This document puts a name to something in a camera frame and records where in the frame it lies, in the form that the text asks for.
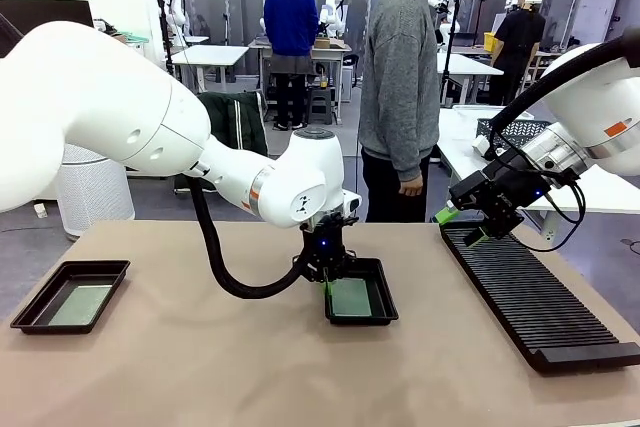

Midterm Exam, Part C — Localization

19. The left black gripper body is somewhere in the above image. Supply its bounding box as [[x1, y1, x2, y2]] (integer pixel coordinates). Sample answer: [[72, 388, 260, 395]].
[[301, 213, 359, 281]]

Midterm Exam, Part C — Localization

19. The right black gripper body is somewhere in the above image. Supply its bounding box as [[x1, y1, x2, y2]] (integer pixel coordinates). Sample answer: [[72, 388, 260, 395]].
[[449, 153, 552, 241]]

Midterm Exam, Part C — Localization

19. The green perforated circuit board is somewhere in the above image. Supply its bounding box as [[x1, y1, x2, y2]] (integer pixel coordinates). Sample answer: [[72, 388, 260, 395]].
[[332, 278, 374, 318], [48, 285, 112, 327]]

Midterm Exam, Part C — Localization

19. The black plastic ESD tray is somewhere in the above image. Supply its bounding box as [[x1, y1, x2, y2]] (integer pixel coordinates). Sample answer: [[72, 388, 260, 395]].
[[323, 257, 400, 327], [9, 259, 131, 336]]

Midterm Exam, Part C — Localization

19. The person's right forearm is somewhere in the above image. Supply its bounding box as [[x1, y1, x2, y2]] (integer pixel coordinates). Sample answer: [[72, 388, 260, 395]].
[[393, 111, 432, 181]]

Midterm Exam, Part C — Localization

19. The person's right hand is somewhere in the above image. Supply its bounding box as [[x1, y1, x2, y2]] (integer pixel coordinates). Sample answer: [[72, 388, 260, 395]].
[[399, 175, 426, 198]]

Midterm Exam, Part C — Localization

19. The grey plastic lattice basket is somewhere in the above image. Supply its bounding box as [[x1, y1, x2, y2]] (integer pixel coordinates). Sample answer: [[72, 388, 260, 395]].
[[476, 118, 553, 151]]

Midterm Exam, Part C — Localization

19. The black slotted board rack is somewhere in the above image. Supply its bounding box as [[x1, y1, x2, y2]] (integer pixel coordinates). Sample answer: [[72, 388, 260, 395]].
[[439, 220, 640, 375]]

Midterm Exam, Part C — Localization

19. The long white background table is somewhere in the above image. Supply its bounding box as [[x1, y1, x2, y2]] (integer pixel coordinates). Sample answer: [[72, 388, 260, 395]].
[[437, 52, 504, 106]]

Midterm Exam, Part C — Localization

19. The grey step stool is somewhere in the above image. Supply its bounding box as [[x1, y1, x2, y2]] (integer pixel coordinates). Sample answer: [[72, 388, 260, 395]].
[[305, 86, 335, 126]]

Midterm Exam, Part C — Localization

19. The person in black with headset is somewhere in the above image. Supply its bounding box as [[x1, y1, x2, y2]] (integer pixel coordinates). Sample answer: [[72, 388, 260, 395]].
[[488, 0, 547, 107]]

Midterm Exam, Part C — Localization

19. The dark green padded jacket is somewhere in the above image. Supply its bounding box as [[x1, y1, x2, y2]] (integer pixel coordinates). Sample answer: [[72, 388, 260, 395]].
[[173, 90, 269, 196]]

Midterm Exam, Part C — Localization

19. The person in grey sweater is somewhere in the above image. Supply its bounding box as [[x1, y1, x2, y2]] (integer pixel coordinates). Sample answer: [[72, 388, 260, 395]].
[[357, 0, 441, 224]]

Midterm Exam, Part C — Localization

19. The grey background workbench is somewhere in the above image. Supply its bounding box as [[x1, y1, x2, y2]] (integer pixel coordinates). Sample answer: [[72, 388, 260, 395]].
[[249, 39, 352, 124]]

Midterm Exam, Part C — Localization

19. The person in blue hoodie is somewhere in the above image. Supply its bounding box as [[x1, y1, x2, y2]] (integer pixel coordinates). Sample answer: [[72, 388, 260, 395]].
[[263, 0, 320, 132]]

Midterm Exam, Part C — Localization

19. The white cylindrical air purifier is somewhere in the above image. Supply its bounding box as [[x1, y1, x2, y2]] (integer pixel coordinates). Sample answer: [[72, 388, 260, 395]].
[[55, 144, 136, 241]]

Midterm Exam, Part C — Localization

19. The black computer monitor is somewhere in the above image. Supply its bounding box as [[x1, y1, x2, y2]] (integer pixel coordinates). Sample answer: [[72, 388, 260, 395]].
[[0, 0, 95, 57]]

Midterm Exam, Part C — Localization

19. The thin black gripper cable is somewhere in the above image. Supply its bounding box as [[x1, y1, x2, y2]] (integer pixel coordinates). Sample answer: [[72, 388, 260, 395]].
[[519, 179, 588, 254]]

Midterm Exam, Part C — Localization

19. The left arm black cable sleeve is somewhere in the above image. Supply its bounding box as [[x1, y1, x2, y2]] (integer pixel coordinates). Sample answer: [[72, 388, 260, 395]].
[[187, 175, 321, 301]]

